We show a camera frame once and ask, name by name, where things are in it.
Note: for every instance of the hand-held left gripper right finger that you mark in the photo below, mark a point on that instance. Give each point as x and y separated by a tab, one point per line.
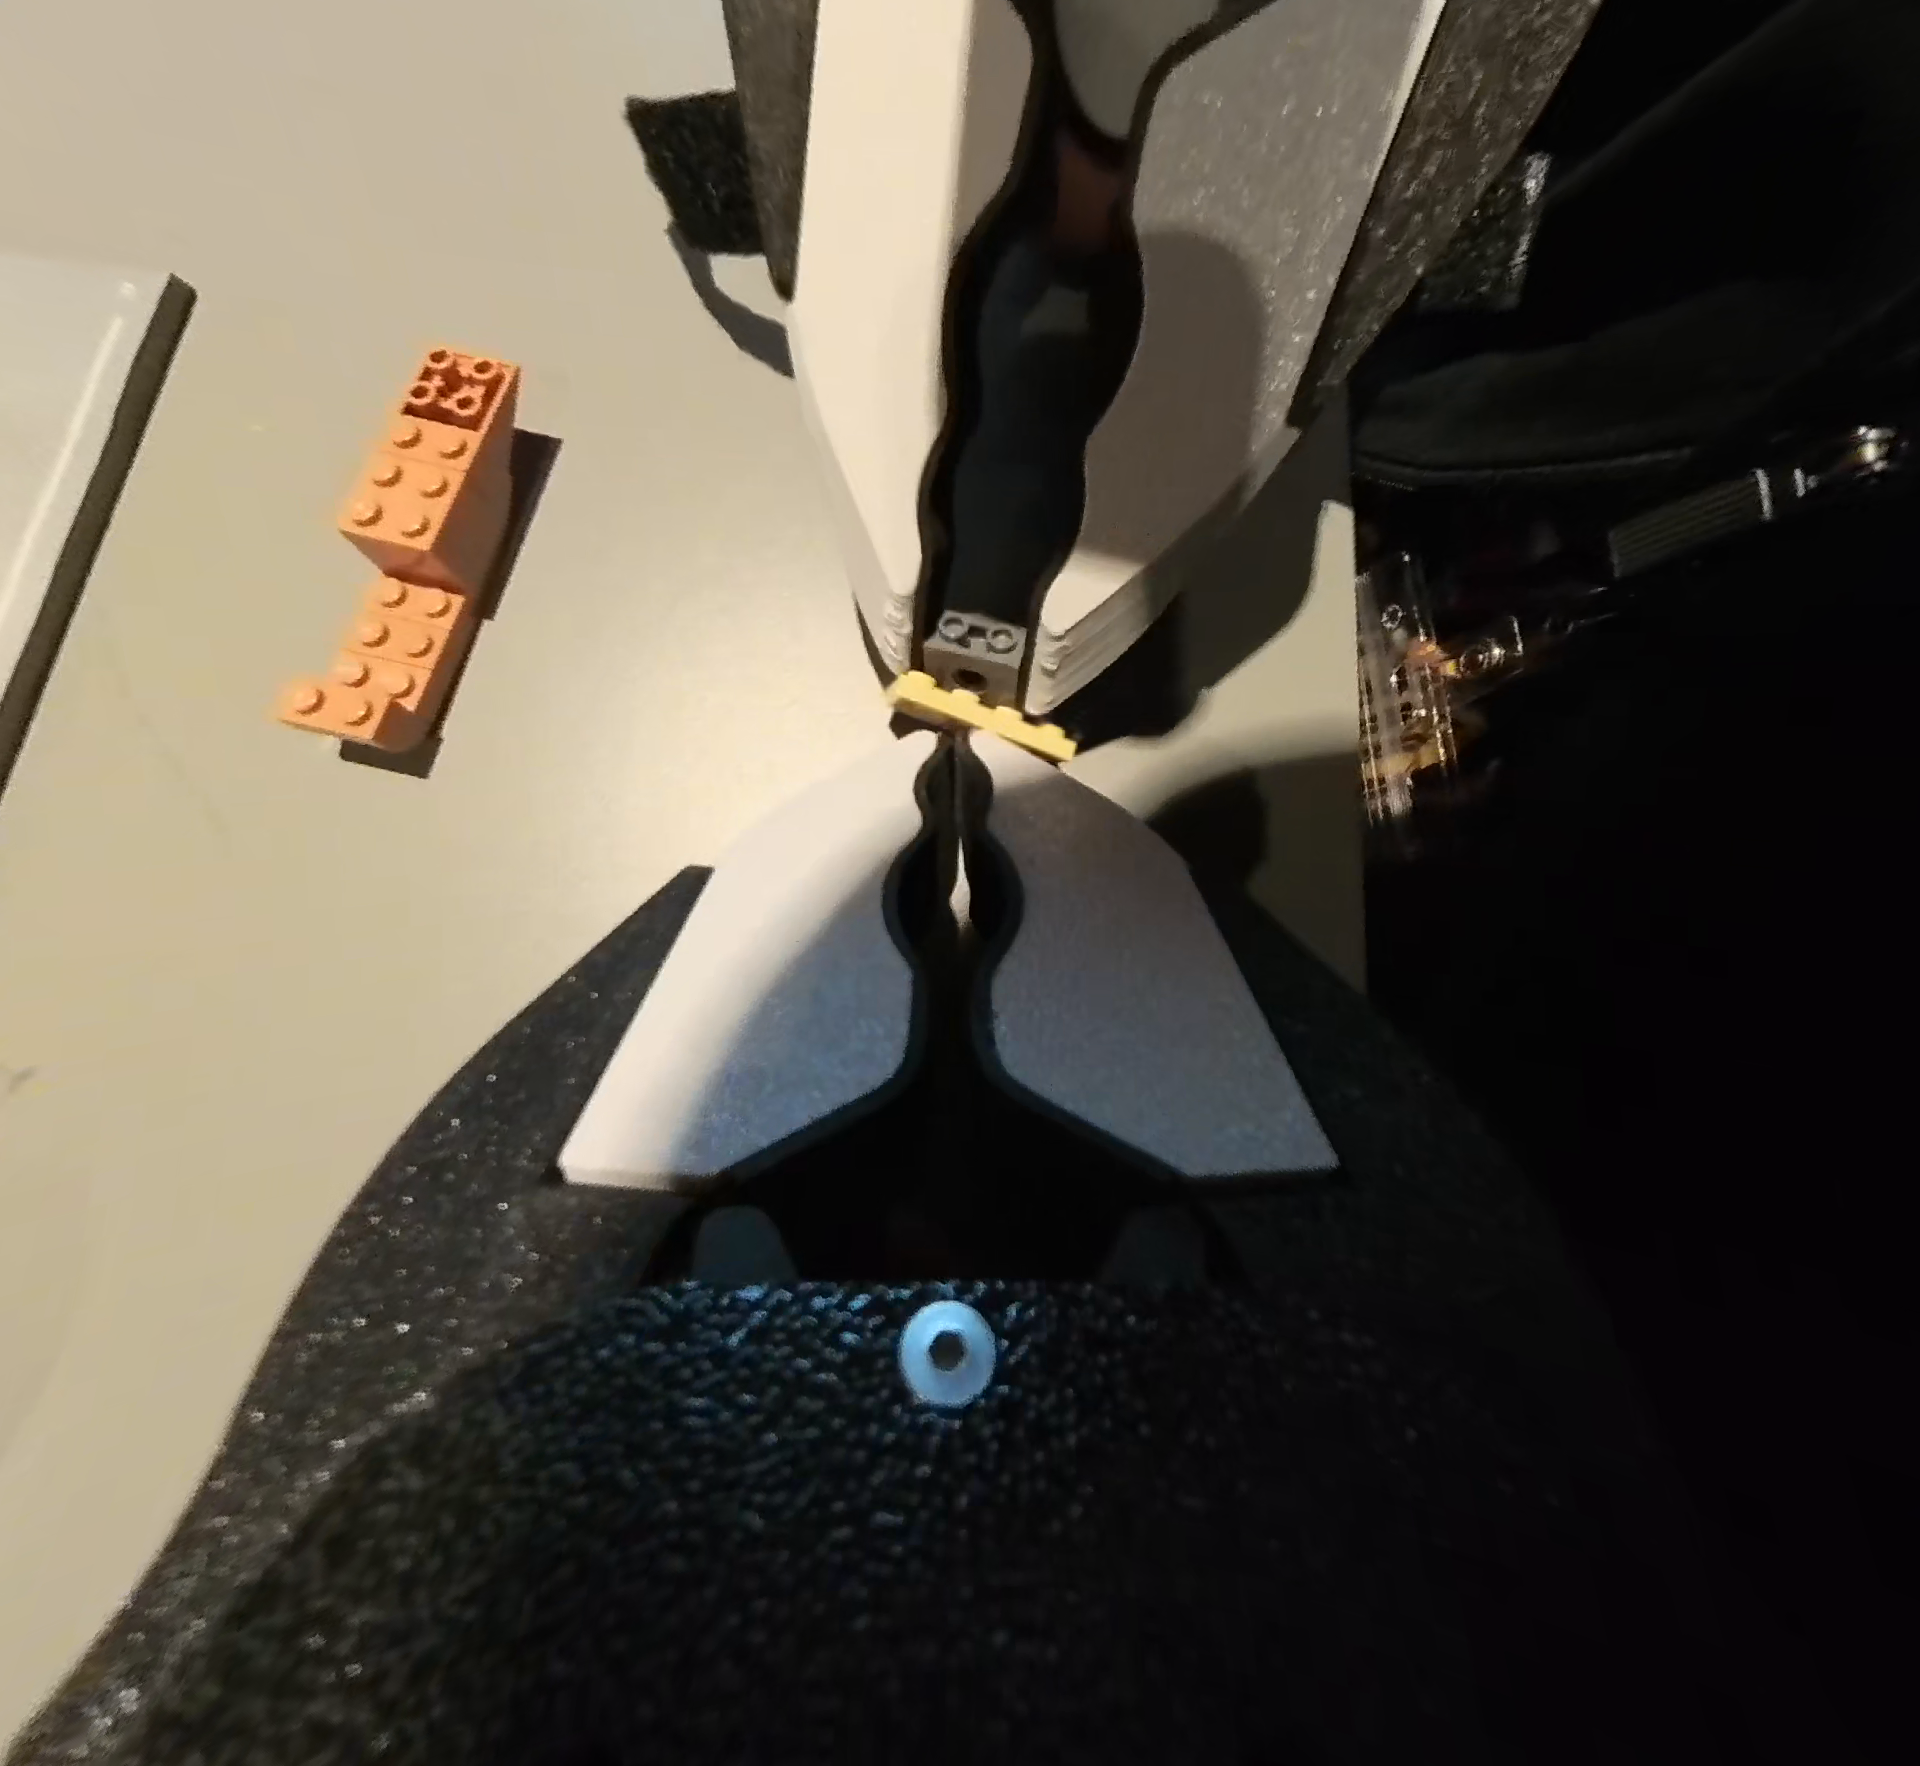
1154	1017

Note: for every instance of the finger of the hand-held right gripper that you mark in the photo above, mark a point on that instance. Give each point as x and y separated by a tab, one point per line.
1245	221
885	221

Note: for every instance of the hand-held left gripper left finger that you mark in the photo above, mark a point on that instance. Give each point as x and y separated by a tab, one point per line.
750	1017

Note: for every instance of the tan toy brick plate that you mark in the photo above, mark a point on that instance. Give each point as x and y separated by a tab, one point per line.
959	705

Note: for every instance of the small dark grey toy brick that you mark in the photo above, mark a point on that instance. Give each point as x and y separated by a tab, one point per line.
977	656

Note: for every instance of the grey desk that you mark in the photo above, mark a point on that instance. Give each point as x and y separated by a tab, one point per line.
300	972

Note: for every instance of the clear plastic clip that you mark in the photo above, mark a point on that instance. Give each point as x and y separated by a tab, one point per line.
1418	687

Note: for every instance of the orange toy brick assembly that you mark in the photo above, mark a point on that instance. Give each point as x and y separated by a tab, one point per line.
405	506

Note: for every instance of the person's black jacket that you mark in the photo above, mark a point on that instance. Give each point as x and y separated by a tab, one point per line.
1725	1046

